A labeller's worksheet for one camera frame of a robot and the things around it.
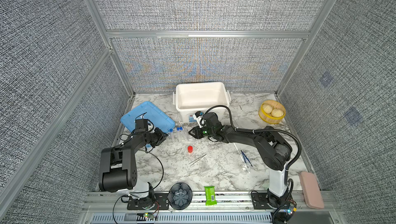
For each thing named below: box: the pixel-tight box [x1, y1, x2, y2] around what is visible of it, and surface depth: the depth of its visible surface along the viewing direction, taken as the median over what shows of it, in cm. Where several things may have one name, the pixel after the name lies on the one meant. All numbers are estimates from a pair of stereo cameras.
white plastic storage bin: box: [172, 81, 232, 123], surface depth 108 cm
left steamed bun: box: [262, 103, 273, 114], surface depth 105 cm
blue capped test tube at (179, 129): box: [176, 126, 184, 140], surface depth 85 cm
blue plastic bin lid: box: [120, 101, 176, 133], surface depth 109 cm
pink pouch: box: [299, 171, 325, 210], surface depth 76 cm
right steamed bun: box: [271, 108, 285, 118], surface depth 102 cm
